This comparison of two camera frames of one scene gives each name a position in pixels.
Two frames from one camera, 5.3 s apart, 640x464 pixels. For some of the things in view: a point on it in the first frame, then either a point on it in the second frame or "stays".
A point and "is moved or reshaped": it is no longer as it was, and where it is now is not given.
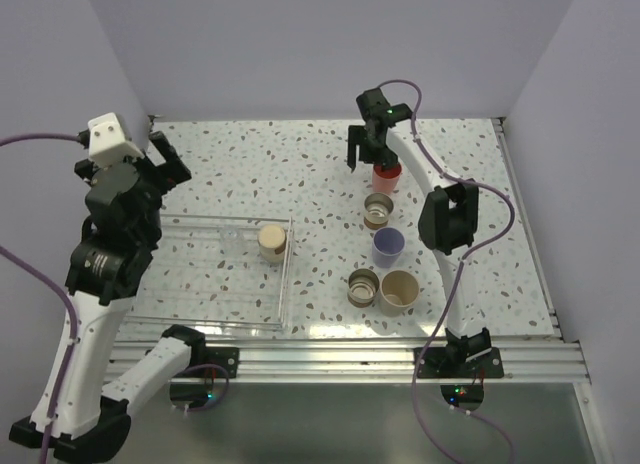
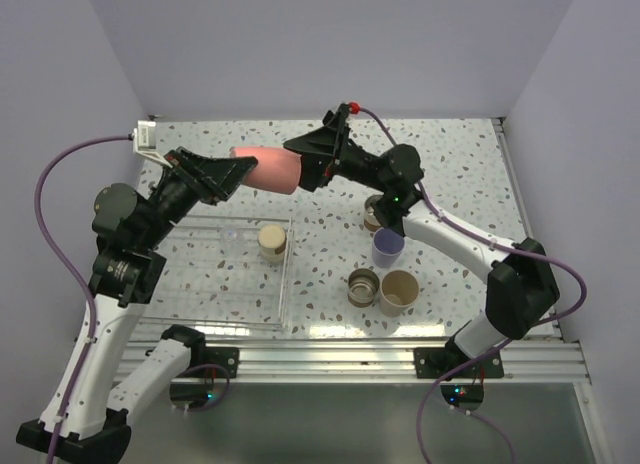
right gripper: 357,134 -> 318,146
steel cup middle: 377,207 stays
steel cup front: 363,284 stays
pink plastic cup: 385,181 is moved or reshaped
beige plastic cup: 399,289 stays
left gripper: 175,171 -> 218,177
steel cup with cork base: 271,240 stays
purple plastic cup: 387,246 stays
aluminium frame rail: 518,362 stays
